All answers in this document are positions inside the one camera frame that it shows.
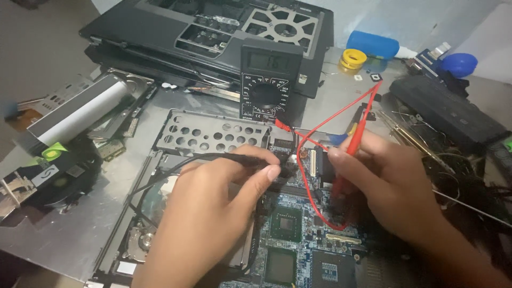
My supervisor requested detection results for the person's right hand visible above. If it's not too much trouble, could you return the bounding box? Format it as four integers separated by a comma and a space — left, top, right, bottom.
327, 130, 441, 245

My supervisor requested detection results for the person's left hand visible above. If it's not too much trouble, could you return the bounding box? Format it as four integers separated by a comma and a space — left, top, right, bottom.
152, 144, 281, 273

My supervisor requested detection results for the red multimeter probe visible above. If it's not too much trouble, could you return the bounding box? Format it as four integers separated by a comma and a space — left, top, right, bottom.
332, 120, 368, 197

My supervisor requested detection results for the black multimeter probe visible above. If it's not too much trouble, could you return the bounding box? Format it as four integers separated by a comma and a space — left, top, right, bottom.
224, 154, 297, 178

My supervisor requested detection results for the open hard disk drive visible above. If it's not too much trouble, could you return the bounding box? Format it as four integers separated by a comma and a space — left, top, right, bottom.
120, 174, 181, 265

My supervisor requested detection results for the black laptop battery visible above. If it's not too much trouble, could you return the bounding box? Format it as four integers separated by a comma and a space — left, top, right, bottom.
389, 75, 509, 154

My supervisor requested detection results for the blue laptop motherboard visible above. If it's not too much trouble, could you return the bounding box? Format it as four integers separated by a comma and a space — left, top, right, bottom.
218, 138, 370, 288

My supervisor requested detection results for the blue circuit board piece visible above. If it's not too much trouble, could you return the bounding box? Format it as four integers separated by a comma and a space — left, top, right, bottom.
414, 42, 452, 78

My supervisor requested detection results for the blue cylindrical container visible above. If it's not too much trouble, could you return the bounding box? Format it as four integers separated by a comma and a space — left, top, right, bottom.
346, 30, 401, 61

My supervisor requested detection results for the blue round cap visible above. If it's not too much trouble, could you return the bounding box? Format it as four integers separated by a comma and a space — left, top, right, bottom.
440, 52, 478, 78

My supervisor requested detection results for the black digital multimeter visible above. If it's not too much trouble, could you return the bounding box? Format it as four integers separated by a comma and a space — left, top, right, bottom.
239, 38, 305, 125

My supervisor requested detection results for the black cooling fan assembly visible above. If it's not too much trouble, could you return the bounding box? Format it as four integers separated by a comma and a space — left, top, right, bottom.
0, 140, 102, 217

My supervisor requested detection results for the silver optical disc drive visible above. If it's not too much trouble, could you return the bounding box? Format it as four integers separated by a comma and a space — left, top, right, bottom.
14, 74, 133, 154

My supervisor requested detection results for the black laptop bottom chassis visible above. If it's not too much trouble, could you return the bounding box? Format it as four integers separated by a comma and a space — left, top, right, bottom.
79, 0, 334, 98

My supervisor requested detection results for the black probe lead wire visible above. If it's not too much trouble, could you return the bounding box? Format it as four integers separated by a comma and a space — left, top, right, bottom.
128, 124, 298, 201

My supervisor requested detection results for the red probe lead wire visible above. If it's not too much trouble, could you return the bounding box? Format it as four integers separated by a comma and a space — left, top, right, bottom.
275, 80, 383, 231

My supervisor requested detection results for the perforated metal drive bracket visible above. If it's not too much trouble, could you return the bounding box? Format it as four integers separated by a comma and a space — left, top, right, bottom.
155, 109, 273, 157

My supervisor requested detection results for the tangle of thin wires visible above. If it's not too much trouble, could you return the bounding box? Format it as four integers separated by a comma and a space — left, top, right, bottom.
394, 110, 512, 241

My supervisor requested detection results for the green wireless card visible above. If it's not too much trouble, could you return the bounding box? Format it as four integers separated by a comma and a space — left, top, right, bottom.
96, 138, 127, 162

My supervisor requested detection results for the yellow solder wire spool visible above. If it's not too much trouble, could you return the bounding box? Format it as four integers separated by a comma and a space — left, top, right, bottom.
339, 48, 368, 74

